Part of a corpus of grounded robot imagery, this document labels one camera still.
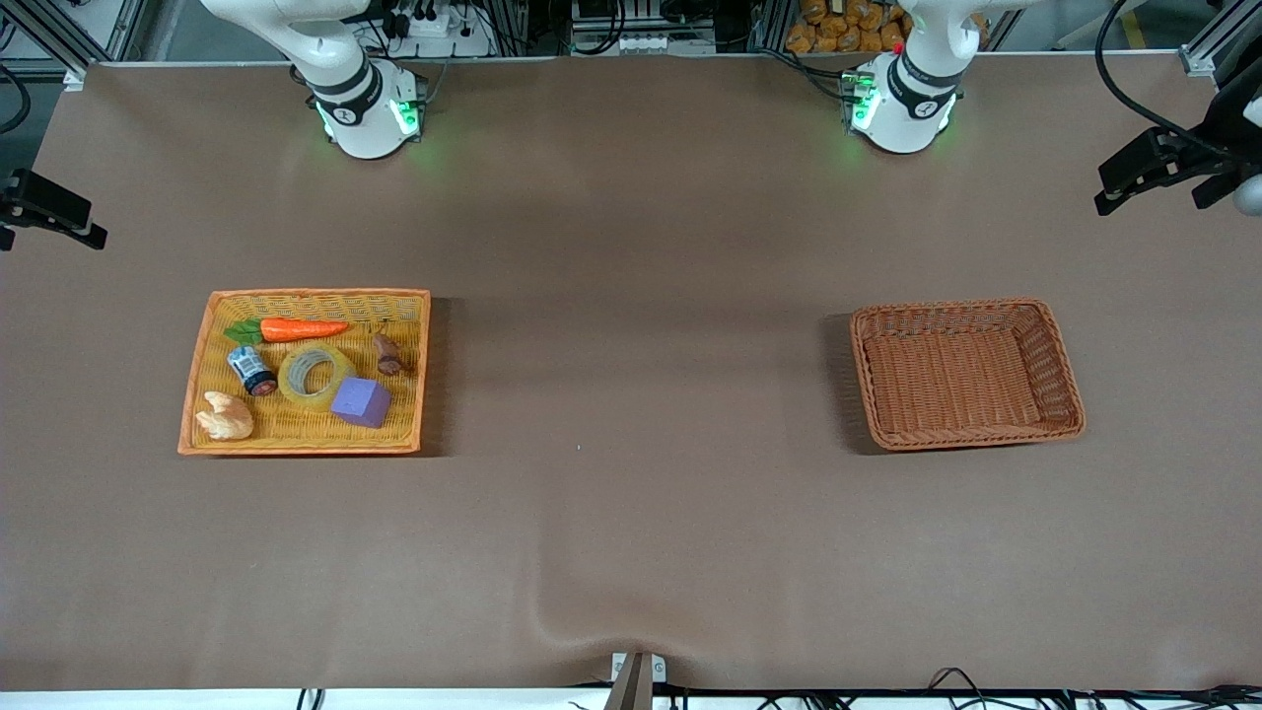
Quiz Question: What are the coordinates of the black floor cable bundle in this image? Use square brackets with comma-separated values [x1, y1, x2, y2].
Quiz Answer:
[670, 669, 1262, 710]

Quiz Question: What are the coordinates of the white power strip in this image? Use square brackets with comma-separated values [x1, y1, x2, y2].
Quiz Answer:
[392, 0, 491, 57]

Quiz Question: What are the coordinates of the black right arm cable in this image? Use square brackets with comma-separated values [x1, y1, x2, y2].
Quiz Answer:
[0, 63, 32, 136]

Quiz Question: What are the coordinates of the purple foam cube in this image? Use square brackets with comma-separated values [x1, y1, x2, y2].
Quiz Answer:
[330, 377, 393, 430]

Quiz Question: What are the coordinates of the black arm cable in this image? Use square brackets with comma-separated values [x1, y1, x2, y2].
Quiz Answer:
[0, 63, 32, 136]
[1095, 0, 1245, 164]

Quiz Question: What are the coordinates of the metal table edge bracket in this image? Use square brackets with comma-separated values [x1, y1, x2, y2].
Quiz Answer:
[610, 651, 667, 710]

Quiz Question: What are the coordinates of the brown wicker basket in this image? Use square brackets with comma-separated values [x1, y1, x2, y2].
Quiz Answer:
[850, 299, 1087, 453]

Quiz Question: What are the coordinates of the bag of orange buns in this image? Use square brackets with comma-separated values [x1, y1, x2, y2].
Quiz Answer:
[786, 0, 910, 55]

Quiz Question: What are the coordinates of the tan toy croissant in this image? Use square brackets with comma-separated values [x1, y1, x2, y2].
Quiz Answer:
[195, 390, 255, 441]

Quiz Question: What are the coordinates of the aluminium frame profile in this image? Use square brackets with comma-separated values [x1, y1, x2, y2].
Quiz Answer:
[1178, 0, 1262, 78]
[0, 0, 134, 92]

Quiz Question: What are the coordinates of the yellowish clear tape roll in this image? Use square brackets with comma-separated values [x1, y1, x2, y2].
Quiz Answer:
[278, 343, 358, 412]

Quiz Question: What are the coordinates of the orange woven tray basket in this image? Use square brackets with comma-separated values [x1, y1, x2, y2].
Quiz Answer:
[177, 288, 432, 457]

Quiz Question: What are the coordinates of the small blue-labelled can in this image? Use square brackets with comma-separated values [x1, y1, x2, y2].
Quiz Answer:
[227, 345, 278, 397]

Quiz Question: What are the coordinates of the orange toy carrot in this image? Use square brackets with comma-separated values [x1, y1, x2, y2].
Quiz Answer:
[224, 317, 350, 345]

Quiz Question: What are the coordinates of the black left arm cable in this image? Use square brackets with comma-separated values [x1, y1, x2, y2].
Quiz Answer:
[1095, 0, 1245, 164]

